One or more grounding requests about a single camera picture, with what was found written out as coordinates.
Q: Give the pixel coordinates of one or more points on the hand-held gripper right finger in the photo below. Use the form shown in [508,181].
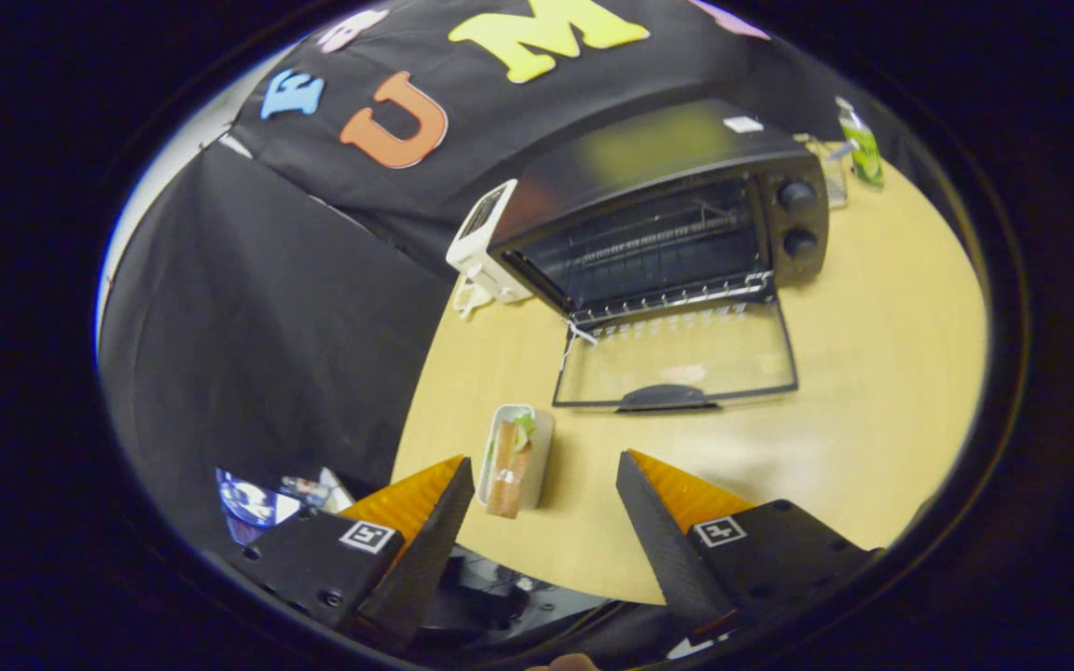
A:
[663,550]

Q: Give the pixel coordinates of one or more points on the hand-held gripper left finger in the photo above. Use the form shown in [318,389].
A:
[420,559]

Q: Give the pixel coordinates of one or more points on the sandwich with lettuce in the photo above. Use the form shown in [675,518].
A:
[509,475]

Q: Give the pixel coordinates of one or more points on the black toaster oven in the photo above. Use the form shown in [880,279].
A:
[649,149]

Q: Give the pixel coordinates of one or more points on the white pop-up toaster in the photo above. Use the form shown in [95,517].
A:
[476,247]

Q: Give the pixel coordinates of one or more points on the white rectangular dish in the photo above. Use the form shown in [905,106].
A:
[543,447]

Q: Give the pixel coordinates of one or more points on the clear container with straw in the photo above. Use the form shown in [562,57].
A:
[831,182]

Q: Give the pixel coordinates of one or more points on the green label drink bottle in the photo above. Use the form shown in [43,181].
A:
[863,149]

